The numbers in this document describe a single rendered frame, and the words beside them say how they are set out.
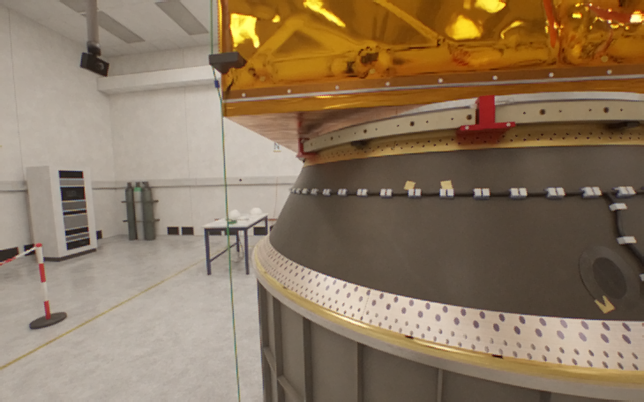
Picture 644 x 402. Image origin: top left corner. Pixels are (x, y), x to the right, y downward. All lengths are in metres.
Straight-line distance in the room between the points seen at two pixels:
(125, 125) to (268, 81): 8.32
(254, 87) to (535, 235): 0.88
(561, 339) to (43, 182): 7.52
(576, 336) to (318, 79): 0.88
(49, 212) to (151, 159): 2.57
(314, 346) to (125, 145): 8.56
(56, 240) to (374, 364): 7.04
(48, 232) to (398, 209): 7.23
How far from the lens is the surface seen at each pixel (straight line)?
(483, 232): 0.70
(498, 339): 0.66
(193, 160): 7.58
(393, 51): 0.83
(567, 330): 0.72
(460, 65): 0.89
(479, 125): 0.77
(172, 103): 8.20
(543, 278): 0.72
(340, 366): 0.82
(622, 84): 1.12
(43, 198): 7.44
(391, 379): 0.75
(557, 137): 0.90
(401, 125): 0.80
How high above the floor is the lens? 1.52
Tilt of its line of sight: 5 degrees down
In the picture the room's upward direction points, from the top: 1 degrees counter-clockwise
